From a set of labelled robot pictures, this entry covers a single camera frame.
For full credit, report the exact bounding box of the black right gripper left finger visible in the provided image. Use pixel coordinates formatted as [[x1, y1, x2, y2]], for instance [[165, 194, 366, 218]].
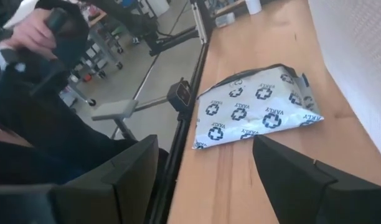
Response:
[[0, 133, 160, 224]]

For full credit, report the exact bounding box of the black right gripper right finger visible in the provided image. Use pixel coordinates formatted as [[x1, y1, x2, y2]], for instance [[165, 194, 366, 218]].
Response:
[[252, 134, 381, 224]]

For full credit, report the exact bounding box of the white pouch with blue crosses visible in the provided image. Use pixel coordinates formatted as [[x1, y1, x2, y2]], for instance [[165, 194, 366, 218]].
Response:
[[192, 63, 325, 150]]

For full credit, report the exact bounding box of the white perforated plastic basket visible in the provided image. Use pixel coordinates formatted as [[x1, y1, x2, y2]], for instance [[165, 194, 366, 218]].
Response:
[[307, 0, 381, 166]]

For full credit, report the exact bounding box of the grey padded armrest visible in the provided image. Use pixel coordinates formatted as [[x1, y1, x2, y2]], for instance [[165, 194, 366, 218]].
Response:
[[90, 98, 139, 141]]

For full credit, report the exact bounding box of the person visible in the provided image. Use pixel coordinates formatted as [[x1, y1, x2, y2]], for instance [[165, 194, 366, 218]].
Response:
[[0, 0, 162, 187]]

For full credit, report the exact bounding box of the wheeled metal cart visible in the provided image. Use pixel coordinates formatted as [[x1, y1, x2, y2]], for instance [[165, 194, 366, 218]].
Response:
[[83, 26, 125, 80]]

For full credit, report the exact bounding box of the person's hand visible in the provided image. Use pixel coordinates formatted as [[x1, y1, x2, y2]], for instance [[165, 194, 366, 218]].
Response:
[[6, 7, 59, 60]]

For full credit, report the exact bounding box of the white cup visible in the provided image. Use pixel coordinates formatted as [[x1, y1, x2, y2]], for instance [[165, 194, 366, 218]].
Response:
[[244, 0, 263, 16]]

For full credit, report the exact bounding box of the black aluminium table rail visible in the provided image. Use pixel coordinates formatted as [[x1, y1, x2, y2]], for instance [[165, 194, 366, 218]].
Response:
[[148, 0, 217, 224]]

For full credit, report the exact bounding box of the small black camera box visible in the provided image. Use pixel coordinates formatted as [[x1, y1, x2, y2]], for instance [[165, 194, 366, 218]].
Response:
[[166, 80, 192, 112]]

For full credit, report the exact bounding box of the dark leader arm handle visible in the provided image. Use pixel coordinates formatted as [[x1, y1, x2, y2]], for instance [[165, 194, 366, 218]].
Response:
[[45, 7, 70, 35]]

